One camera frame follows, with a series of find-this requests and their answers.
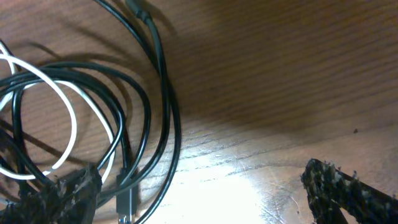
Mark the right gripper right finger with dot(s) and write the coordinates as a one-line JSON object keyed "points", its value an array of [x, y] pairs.
{"points": [[329, 191]]}

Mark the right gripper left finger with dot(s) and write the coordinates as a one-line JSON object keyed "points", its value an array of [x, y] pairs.
{"points": [[71, 199]]}

